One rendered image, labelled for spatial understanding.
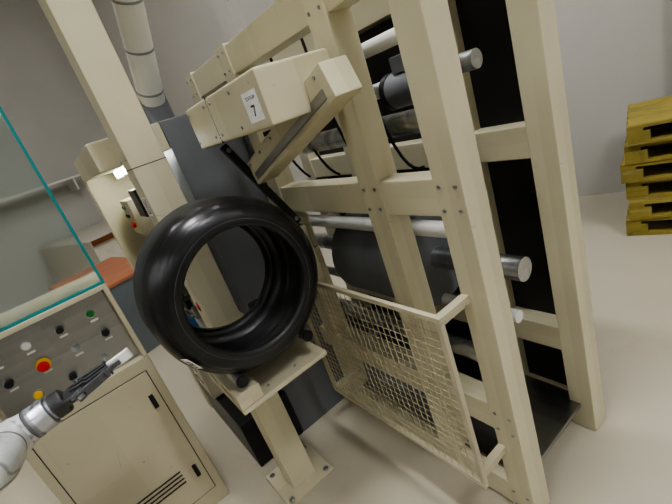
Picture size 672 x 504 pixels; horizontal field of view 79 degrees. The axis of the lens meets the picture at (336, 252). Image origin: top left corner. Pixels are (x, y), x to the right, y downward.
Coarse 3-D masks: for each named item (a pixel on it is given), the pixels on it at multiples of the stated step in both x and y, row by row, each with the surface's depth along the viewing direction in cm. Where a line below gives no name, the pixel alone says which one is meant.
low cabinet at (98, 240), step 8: (96, 224) 797; (104, 224) 745; (80, 232) 755; (88, 232) 708; (96, 232) 666; (104, 232) 629; (80, 240) 637; (88, 240) 603; (96, 240) 584; (104, 240) 592; (112, 240) 606; (88, 248) 594; (96, 248) 588; (104, 248) 597; (112, 248) 605; (120, 248) 614; (96, 256) 591; (104, 256) 596; (112, 256) 605; (120, 256) 614
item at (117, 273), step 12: (96, 264) 493; (108, 264) 468; (120, 264) 445; (108, 276) 410; (120, 276) 392; (132, 276) 389; (120, 288) 383; (132, 288) 391; (120, 300) 383; (132, 300) 391; (132, 312) 391; (132, 324) 391; (144, 324) 399; (144, 336) 399; (144, 348) 399
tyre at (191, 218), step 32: (160, 224) 131; (192, 224) 120; (224, 224) 124; (256, 224) 130; (288, 224) 137; (160, 256) 117; (192, 256) 119; (288, 256) 164; (160, 288) 116; (288, 288) 166; (160, 320) 118; (256, 320) 164; (288, 320) 157; (192, 352) 123; (224, 352) 128; (256, 352) 134
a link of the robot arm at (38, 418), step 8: (40, 400) 112; (32, 408) 109; (40, 408) 109; (48, 408) 111; (24, 416) 108; (32, 416) 108; (40, 416) 109; (48, 416) 109; (56, 416) 112; (32, 424) 108; (40, 424) 108; (48, 424) 110; (56, 424) 112; (32, 432) 108; (40, 432) 109
